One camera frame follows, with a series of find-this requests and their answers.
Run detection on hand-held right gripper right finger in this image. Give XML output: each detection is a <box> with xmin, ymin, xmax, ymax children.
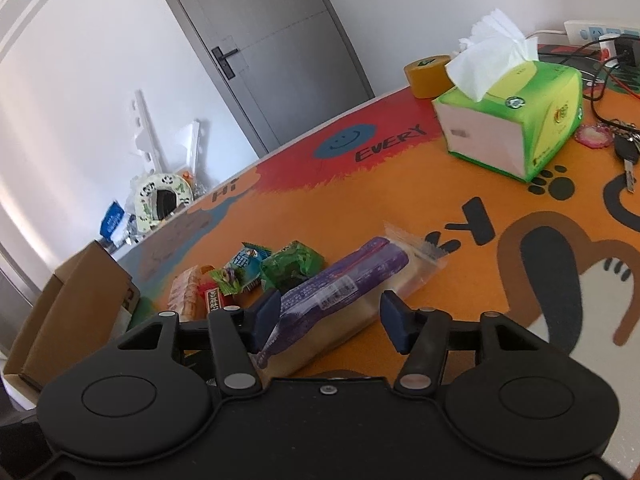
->
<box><xmin>380</xmin><ymin>290</ymin><xmax>546</xmax><ymax>396</ymax></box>

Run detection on black cable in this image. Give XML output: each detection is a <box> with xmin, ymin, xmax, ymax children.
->
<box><xmin>582</xmin><ymin>57</ymin><xmax>640</xmax><ymax>128</ymax></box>

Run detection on green tissue box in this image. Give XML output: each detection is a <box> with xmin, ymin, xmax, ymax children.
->
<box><xmin>432</xmin><ymin>9</ymin><xmax>584</xmax><ymax>183</ymax></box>

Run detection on small green purple snack packet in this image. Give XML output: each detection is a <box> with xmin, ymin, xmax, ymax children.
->
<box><xmin>209</xmin><ymin>265</ymin><xmax>247</xmax><ymax>295</ymax></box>

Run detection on long white board with holes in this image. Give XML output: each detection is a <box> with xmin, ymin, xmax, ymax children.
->
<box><xmin>130</xmin><ymin>89</ymin><xmax>166</xmax><ymax>176</ymax></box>

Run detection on yellow tape roll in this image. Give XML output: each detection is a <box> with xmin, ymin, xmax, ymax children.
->
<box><xmin>404</xmin><ymin>55</ymin><xmax>453</xmax><ymax>99</ymax></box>

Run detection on black charger adapter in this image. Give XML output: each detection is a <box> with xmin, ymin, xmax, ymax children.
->
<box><xmin>600</xmin><ymin>35</ymin><xmax>640</xmax><ymax>69</ymax></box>

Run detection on brown cardboard box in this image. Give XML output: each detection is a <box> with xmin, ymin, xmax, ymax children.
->
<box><xmin>2</xmin><ymin>240</ymin><xmax>142</xmax><ymax>392</ymax></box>

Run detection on purple bread packet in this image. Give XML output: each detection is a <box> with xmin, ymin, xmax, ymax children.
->
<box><xmin>256</xmin><ymin>222</ymin><xmax>449</xmax><ymax>380</ymax></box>

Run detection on red snack packet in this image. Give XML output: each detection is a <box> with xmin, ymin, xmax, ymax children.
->
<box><xmin>200</xmin><ymin>282</ymin><xmax>237</xmax><ymax>321</ymax></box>

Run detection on blue plastic bag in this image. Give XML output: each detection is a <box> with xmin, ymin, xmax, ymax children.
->
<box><xmin>100</xmin><ymin>201</ymin><xmax>129</xmax><ymax>240</ymax></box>

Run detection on short white board with holes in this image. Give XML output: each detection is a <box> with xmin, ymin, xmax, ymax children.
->
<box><xmin>172</xmin><ymin>119</ymin><xmax>205</xmax><ymax>183</ymax></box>

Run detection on blue white snack packet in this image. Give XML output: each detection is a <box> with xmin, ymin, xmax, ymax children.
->
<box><xmin>225</xmin><ymin>242</ymin><xmax>273</xmax><ymax>289</ymax></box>

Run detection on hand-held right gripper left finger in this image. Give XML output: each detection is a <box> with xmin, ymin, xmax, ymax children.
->
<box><xmin>115</xmin><ymin>289</ymin><xmax>282</xmax><ymax>398</ymax></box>

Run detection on white power strip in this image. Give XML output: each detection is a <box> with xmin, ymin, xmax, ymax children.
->
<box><xmin>564</xmin><ymin>19</ymin><xmax>640</xmax><ymax>47</ymax></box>

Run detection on black door handle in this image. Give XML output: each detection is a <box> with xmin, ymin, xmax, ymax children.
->
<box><xmin>211</xmin><ymin>46</ymin><xmax>240</xmax><ymax>79</ymax></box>

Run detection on red cable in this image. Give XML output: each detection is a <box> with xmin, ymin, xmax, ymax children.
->
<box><xmin>537</xmin><ymin>45</ymin><xmax>640</xmax><ymax>97</ymax></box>

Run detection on grey door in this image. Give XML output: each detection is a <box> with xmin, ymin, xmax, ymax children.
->
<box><xmin>145</xmin><ymin>0</ymin><xmax>376</xmax><ymax>158</ymax></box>

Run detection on bunch of keys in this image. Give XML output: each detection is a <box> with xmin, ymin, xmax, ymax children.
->
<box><xmin>575</xmin><ymin>120</ymin><xmax>640</xmax><ymax>193</ymax></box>

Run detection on clear biscuit packet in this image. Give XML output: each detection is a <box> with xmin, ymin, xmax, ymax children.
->
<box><xmin>167</xmin><ymin>266</ymin><xmax>213</xmax><ymax>322</ymax></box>

